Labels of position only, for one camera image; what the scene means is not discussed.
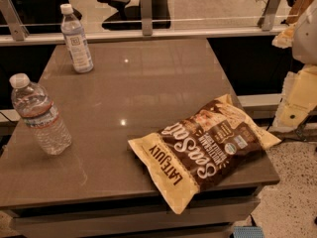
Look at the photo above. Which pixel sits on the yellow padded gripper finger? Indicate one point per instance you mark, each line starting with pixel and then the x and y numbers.
pixel 284 39
pixel 298 99

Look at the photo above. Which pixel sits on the glass partition with metal brackets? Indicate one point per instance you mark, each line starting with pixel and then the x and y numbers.
pixel 36 22

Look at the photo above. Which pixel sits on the clear bottle white label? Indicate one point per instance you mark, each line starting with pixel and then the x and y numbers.
pixel 75 40

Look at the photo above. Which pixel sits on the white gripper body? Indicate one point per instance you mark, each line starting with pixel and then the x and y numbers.
pixel 306 40

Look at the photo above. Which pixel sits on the blue basket under table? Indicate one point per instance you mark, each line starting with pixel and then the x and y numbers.
pixel 247 232

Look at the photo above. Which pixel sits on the brown tortilla chip bag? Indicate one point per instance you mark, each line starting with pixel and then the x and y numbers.
pixel 194 154

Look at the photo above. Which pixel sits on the clear bottle red label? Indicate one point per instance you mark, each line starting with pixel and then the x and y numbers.
pixel 39 113

